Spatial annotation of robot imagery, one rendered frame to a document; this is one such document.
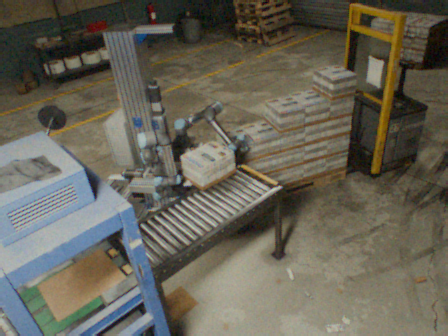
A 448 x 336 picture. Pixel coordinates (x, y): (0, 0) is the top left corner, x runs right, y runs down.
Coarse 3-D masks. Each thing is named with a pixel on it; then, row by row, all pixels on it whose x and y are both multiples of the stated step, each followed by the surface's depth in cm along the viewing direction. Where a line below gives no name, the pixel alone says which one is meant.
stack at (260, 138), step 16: (240, 128) 392; (256, 128) 389; (272, 128) 388; (304, 128) 382; (320, 128) 390; (224, 144) 367; (256, 144) 370; (272, 144) 378; (288, 144) 385; (320, 144) 401; (256, 160) 380; (272, 160) 387; (288, 160) 396; (304, 160) 405; (320, 160) 413; (272, 176) 399; (288, 176) 407; (304, 176) 417; (320, 176) 425; (288, 192) 424
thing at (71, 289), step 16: (96, 256) 256; (64, 272) 246; (80, 272) 245; (96, 272) 244; (112, 272) 243; (48, 288) 236; (64, 288) 235; (80, 288) 234; (96, 288) 233; (48, 304) 225; (64, 304) 225; (80, 304) 224
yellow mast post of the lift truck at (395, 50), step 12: (396, 24) 337; (396, 36) 341; (396, 48) 348; (396, 60) 355; (396, 72) 363; (384, 96) 377; (384, 108) 382; (384, 120) 390; (384, 132) 399; (372, 168) 427
